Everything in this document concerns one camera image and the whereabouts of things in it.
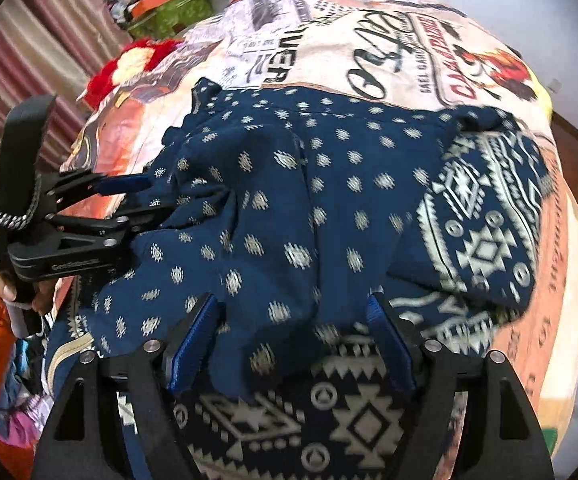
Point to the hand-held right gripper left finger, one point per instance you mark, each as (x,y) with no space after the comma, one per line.
(194,345)

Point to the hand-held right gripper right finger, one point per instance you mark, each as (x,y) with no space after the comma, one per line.
(391,345)

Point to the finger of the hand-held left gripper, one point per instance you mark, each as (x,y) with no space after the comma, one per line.
(99,227)
(119,185)

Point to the navy patterned hooded coat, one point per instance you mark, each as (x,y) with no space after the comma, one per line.
(294,210)

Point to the colourful clothes pile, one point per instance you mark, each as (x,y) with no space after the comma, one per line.
(19,400)

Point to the person's left hand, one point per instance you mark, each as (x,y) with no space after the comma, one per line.
(44,292)

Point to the striped red curtain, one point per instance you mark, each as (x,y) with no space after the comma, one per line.
(29,50)

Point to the red plush toy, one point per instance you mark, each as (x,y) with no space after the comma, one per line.
(114,67)

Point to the orange box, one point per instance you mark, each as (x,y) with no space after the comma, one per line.
(156,0)

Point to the printed blanket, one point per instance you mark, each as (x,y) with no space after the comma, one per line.
(319,35)

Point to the yellow bed sheet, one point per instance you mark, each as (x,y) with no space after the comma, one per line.
(541,95)

